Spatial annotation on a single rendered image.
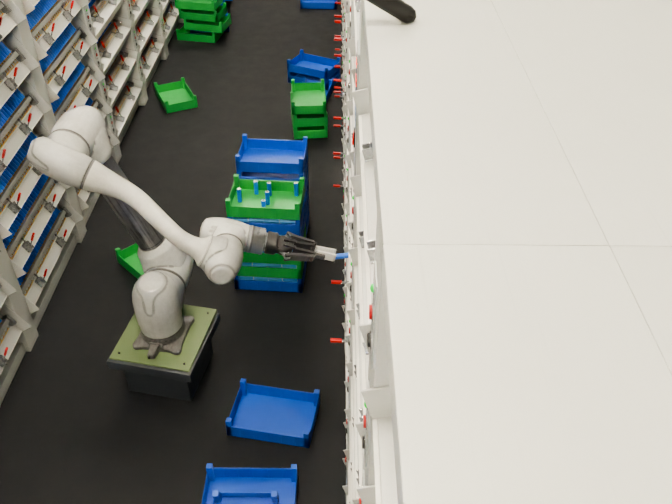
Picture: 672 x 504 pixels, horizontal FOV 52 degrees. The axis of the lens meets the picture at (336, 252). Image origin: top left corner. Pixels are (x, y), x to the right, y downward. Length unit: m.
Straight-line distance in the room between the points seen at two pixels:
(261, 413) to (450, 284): 2.08
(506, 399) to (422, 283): 0.13
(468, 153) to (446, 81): 0.17
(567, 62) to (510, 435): 0.61
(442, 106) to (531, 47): 0.22
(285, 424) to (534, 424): 2.12
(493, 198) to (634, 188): 0.14
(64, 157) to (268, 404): 1.14
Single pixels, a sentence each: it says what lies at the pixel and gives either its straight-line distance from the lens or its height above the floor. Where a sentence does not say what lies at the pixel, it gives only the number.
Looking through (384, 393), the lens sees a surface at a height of 1.49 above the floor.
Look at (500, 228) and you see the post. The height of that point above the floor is 1.69.
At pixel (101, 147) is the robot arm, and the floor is 0.93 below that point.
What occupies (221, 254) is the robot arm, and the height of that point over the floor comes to 0.77.
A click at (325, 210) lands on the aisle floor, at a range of 3.53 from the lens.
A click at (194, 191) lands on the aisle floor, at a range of 3.73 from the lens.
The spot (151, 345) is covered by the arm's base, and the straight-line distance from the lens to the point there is 2.57.
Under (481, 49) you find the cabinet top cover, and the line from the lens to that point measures 0.99.
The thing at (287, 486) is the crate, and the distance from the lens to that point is 2.44.
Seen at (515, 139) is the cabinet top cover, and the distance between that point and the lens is 0.78.
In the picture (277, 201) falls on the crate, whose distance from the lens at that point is 2.90.
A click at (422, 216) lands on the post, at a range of 0.64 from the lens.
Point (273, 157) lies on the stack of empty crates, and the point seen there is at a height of 0.40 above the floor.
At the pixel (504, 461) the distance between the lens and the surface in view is 0.47.
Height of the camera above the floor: 2.07
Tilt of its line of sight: 39 degrees down
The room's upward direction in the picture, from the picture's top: 1 degrees clockwise
